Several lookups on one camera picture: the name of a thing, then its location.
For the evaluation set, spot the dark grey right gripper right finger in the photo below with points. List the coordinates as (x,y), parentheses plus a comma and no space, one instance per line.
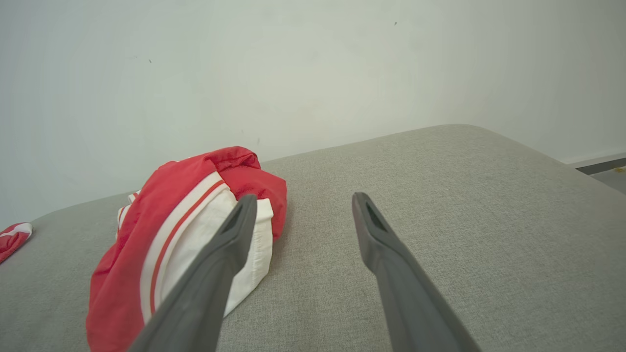
(411,303)

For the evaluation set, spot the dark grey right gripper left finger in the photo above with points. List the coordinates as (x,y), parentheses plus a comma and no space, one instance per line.
(205,293)

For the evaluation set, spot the red white basketball jersey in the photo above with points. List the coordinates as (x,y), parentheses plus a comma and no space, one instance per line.
(127,254)

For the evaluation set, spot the red shorts with white trim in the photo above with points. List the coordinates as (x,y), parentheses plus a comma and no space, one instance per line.
(12,237)

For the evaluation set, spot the grey fabric sofa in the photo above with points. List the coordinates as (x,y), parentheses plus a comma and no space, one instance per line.
(440,195)

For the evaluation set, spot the dark wall baseboard strip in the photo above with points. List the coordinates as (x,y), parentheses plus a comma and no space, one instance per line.
(601,166)

